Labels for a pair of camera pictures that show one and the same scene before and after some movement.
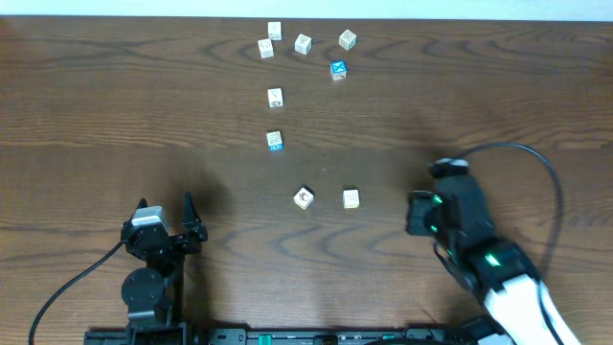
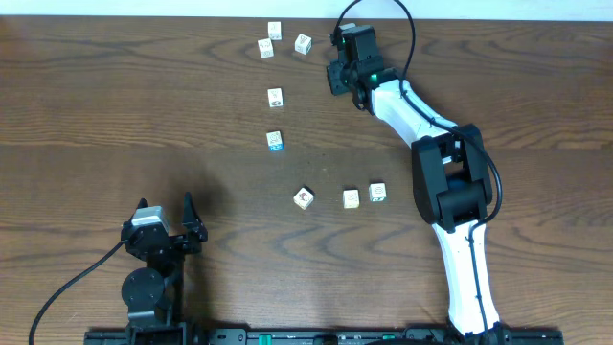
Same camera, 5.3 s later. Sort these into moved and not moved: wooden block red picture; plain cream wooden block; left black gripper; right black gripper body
Moved: right black gripper body
Not moved: plain cream wooden block; wooden block red picture; left black gripper
